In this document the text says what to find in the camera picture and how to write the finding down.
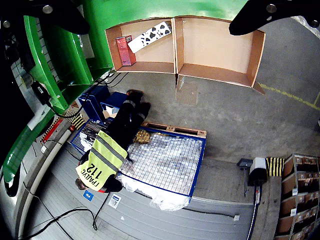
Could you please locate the person in yellow vest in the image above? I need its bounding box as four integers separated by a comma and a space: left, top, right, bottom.
74, 89, 152, 193

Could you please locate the cow print hand cream box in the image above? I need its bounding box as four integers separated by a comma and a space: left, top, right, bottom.
127, 21, 173, 54

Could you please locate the blue wire mesh crate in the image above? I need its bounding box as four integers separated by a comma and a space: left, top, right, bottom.
70, 119, 113, 157

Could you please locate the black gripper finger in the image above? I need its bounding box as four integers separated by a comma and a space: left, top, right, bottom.
228, 0, 320, 37
0, 0, 91, 35

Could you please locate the black power adapter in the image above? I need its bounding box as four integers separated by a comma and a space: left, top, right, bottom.
30, 80, 52, 106

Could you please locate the wooden pallet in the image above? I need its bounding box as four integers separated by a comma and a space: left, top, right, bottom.
141, 121, 208, 140

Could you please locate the white and black machine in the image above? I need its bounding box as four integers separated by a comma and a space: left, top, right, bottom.
247, 157, 268, 187

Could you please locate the yellow black striped guard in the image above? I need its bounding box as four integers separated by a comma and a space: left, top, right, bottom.
64, 109, 86, 130
265, 156, 285, 177

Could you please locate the blue crate with packets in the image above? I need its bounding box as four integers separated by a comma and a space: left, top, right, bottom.
117, 126, 207, 212

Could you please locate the small open cardboard box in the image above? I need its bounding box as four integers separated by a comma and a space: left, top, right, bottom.
102, 106, 119, 120

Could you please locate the blue plastic crate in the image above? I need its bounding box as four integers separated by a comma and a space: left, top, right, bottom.
77, 84, 111, 124

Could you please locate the grey rack with cardboard bins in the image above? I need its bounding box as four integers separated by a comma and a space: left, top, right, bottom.
273, 153, 320, 240

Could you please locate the pink product box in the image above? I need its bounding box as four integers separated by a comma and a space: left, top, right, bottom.
115, 36, 137, 67

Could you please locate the black floor cable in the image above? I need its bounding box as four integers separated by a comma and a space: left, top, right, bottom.
18, 192, 111, 240

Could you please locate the long thin pole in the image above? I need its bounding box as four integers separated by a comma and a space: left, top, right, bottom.
246, 184, 263, 240

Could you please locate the green metal cabinet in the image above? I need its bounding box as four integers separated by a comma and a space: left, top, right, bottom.
2, 14, 116, 198

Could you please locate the white paper floor label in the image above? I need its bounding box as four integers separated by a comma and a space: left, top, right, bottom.
107, 193, 123, 208

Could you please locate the red black floor strip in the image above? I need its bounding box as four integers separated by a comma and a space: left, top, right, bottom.
41, 118, 64, 144

